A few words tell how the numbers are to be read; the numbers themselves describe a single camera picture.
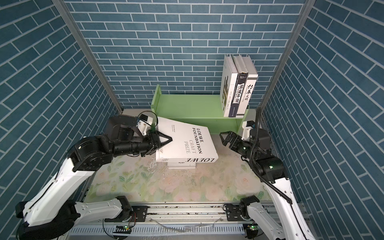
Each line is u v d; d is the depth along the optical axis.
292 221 0.39
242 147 0.59
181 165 0.87
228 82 0.68
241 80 0.63
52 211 0.37
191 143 0.62
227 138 0.59
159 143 0.50
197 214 0.75
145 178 0.85
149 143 0.48
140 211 0.75
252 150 0.48
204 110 0.83
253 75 0.61
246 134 0.60
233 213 0.74
